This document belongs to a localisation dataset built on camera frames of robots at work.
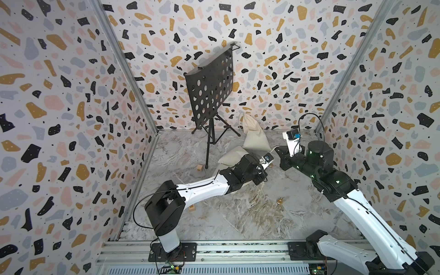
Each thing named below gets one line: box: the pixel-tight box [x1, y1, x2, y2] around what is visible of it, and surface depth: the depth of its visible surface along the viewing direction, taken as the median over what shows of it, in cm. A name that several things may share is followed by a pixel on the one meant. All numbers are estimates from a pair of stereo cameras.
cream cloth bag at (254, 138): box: [241, 112, 271, 152], surface depth 112 cm
